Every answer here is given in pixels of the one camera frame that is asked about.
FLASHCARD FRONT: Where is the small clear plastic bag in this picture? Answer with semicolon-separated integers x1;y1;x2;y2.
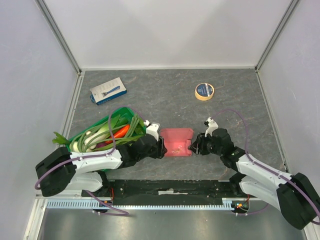
172;148;188;156

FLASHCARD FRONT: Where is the pink paper box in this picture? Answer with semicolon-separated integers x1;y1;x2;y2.
159;128;194;157

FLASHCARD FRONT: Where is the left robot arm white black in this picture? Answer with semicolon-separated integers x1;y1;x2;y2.
34;134;168;197

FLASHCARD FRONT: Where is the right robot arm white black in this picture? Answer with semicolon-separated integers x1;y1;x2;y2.
188;128;320;230

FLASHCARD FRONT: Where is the blue white razor box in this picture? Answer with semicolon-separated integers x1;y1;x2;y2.
90;77;127;106

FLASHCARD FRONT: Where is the orange toy carrot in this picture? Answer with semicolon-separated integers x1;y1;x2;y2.
104;124;130;144

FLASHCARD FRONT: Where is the green plastic basket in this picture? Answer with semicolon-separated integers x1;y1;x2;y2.
65;106;151;173

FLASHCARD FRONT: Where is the purple toy eggplant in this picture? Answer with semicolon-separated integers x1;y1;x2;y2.
95;142;108;149

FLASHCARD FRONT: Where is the green toy leek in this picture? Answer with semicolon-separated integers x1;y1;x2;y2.
69;115;129;153

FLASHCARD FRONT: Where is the masking tape roll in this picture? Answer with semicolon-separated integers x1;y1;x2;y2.
194;82;215;101

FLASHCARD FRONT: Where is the green bean bundle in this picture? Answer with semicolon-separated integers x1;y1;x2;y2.
79;114;146;153

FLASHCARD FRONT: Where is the green leafy toy vegetable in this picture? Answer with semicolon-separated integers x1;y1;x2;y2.
52;131;71;145

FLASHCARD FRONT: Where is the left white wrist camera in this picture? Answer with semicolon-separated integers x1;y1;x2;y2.
143;120;160;141

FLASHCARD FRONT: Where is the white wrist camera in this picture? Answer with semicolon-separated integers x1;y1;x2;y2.
204;117;219;137
143;120;160;141

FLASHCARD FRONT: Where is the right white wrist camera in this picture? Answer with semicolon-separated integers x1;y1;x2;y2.
204;117;219;137

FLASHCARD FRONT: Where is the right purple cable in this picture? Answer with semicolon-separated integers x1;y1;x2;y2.
214;108;320;225

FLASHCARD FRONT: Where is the grey slotted cable duct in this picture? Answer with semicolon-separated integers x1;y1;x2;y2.
45;198;236;211

